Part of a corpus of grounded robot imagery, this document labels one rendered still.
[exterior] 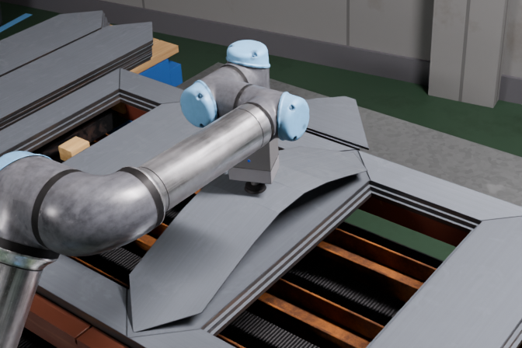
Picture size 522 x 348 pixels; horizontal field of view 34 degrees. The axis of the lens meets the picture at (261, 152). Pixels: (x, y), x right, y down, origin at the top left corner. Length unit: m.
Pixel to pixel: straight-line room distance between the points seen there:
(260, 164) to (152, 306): 0.33
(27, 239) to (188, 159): 0.25
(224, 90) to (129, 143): 0.68
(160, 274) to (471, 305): 0.56
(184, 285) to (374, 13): 2.67
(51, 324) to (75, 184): 0.53
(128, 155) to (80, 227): 0.90
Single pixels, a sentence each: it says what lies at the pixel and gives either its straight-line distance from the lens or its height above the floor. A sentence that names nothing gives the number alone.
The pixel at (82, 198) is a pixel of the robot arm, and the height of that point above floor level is 1.27.
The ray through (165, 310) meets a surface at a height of 0.87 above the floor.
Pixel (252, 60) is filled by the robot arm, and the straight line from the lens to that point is 1.51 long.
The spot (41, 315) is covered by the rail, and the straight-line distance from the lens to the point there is 1.67.
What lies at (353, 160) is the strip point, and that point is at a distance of 1.93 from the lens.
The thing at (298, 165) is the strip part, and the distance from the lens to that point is 1.81.
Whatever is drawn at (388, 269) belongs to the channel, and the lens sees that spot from 1.91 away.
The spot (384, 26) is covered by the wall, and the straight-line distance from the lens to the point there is 4.08.
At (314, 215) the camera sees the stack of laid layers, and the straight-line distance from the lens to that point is 1.79.
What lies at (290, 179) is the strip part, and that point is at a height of 0.94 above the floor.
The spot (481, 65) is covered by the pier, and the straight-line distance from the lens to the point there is 3.88.
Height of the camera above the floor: 1.91
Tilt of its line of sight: 32 degrees down
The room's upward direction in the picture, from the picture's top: 3 degrees counter-clockwise
